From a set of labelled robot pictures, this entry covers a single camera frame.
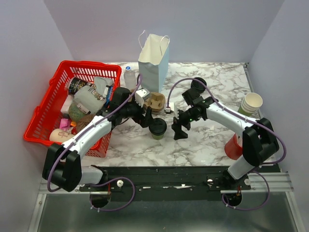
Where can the grey crumpled bag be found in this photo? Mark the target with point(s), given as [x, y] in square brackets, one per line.
[101, 83]

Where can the brown round package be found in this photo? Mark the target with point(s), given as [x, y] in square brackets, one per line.
[83, 122]

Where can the pink small box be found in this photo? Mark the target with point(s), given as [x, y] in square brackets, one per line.
[65, 124]

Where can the stack of black lids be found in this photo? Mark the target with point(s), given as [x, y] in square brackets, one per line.
[198, 84]

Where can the green round pouch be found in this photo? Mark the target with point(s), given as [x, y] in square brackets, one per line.
[75, 113]

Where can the blue flat package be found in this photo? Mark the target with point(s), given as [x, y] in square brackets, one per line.
[109, 93]

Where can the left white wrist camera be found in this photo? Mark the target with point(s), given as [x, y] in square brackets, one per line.
[141, 96]

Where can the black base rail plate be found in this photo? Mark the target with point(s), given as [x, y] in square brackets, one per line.
[163, 183]

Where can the green paper cup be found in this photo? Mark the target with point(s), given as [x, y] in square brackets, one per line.
[157, 136]

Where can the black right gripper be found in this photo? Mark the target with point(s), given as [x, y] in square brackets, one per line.
[176, 126]

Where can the clear plastic water bottle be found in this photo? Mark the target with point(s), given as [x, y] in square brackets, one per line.
[129, 78]

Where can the light blue paper bag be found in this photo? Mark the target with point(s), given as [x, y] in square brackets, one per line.
[153, 62]

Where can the red cup holder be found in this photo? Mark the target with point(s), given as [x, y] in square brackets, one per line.
[232, 148]

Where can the black cup lid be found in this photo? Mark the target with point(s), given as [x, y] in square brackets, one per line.
[158, 127]

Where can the beige round bun toy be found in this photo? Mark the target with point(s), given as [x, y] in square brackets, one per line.
[59, 135]

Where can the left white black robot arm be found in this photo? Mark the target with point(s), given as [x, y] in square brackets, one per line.
[91, 140]

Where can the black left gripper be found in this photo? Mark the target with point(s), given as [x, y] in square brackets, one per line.
[145, 121]

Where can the black snack can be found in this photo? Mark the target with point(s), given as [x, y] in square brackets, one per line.
[76, 84]

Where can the red plastic basket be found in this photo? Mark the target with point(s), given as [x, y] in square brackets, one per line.
[47, 115]

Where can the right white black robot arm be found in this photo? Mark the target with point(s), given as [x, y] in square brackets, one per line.
[258, 139]

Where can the brown pulp cup carrier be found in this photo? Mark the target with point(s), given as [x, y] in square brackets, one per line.
[156, 102]

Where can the stack of green paper cups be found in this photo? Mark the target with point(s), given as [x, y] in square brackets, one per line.
[250, 104]

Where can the grey printed pouch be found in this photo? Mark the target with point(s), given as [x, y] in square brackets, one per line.
[88, 100]

